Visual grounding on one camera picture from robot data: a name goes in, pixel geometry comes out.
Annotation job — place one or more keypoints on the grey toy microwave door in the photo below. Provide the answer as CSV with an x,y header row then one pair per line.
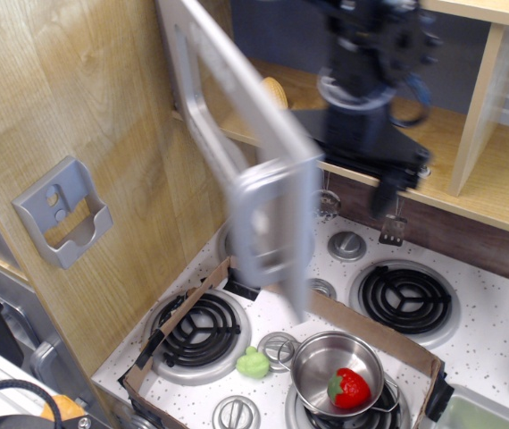
x,y
271,203

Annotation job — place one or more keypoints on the green toy vegetable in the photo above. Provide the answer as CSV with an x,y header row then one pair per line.
x,y
253,364

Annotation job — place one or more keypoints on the red toy strawberry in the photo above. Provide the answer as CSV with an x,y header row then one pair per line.
x,y
347,389

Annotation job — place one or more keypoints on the middle small grey knob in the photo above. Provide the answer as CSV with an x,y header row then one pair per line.
x,y
323,287

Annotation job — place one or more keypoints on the back right stove burner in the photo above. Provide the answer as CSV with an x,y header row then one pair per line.
x,y
408,297

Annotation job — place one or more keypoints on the orange toy food piece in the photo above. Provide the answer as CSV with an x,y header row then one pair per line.
x,y
68,409

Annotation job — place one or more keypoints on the yellow toy corn cob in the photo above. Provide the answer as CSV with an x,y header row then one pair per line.
x,y
276,92

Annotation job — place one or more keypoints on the hanging metal spatula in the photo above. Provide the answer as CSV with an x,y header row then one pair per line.
x,y
392,232

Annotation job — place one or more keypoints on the centre grey stove knob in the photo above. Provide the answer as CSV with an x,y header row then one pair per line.
x,y
279,348

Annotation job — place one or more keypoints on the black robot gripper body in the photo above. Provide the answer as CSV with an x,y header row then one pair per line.
x,y
366,143

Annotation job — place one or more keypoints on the grey oven door handle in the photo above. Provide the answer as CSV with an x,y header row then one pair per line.
x,y
43,362

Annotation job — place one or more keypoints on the front grey stove knob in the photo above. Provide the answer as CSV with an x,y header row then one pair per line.
x,y
236,412

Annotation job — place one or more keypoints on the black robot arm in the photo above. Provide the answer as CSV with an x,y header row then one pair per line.
x,y
371,90

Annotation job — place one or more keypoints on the front left stove burner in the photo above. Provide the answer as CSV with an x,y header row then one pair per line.
x,y
206,343

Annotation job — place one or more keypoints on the hanging metal strainer spoon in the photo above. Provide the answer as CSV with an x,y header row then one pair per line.
x,y
328,203

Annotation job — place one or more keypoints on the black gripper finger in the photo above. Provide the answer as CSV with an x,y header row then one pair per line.
x,y
385,195

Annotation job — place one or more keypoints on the back grey stove knob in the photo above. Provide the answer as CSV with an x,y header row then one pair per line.
x,y
347,246

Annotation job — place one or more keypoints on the small steel pot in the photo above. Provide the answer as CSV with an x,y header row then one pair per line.
x,y
319,357

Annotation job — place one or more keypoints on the grey wall phone holder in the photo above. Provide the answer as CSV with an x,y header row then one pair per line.
x,y
53,198

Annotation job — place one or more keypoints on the grey stove knob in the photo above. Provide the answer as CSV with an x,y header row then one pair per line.
x,y
279,348
347,246
236,412

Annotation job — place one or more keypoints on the grey toy sink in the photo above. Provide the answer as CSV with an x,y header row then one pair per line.
x,y
470,392

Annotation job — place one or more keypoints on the back left stove burner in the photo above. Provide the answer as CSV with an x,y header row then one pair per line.
x,y
224,242

